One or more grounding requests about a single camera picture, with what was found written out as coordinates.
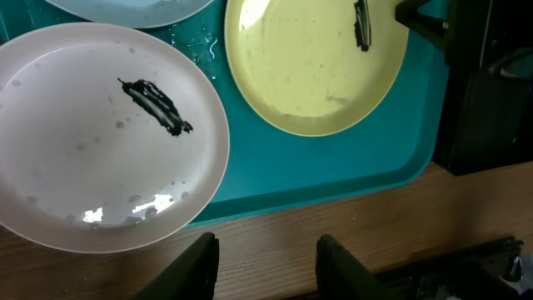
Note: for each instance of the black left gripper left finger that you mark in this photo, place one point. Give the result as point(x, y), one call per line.
point(191, 276)

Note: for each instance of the teal plastic tray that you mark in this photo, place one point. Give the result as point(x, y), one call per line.
point(270, 170)

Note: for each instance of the black plastic tray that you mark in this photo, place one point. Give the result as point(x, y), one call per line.
point(486, 120)

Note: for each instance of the yellow plate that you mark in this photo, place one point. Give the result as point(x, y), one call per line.
point(314, 67)

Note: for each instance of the light blue plate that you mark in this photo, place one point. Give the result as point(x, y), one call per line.
point(133, 13)

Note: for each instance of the pink white plate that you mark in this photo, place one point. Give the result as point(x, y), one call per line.
point(111, 139)

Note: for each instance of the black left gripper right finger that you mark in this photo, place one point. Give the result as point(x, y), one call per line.
point(339, 275)

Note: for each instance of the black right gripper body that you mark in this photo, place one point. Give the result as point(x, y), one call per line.
point(430, 28)

